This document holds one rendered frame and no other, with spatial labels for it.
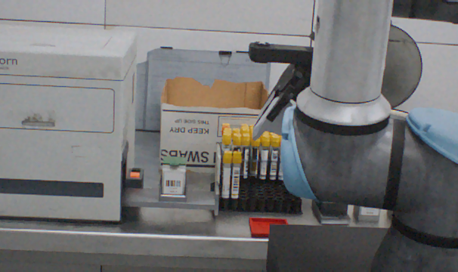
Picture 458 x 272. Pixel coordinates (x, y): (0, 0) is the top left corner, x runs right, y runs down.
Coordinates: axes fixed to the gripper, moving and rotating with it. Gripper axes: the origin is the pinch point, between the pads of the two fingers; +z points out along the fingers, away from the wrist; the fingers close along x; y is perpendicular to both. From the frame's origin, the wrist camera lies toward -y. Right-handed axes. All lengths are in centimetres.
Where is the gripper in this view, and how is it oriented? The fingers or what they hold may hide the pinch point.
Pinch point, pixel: (254, 131)
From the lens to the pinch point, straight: 124.6
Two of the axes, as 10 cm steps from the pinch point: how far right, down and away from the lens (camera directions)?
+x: -0.6, -2.8, 9.6
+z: -5.5, 8.1, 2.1
